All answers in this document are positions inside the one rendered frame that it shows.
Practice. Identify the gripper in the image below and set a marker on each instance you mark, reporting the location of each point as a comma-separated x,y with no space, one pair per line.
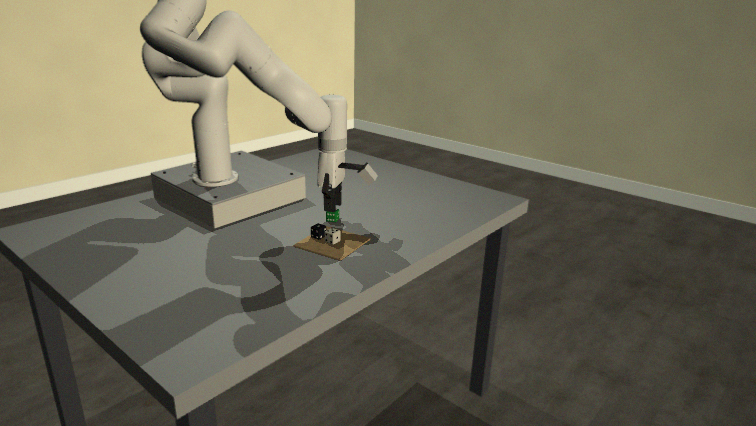
328,172

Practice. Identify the tan mottled mat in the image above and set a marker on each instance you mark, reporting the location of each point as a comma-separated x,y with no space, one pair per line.
348,243

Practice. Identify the white die with black pips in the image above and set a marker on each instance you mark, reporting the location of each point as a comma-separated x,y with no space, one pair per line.
332,236

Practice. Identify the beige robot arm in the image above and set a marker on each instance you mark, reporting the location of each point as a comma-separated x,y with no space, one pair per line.
189,69

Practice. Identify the green die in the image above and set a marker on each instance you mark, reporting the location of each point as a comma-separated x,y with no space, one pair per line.
332,216

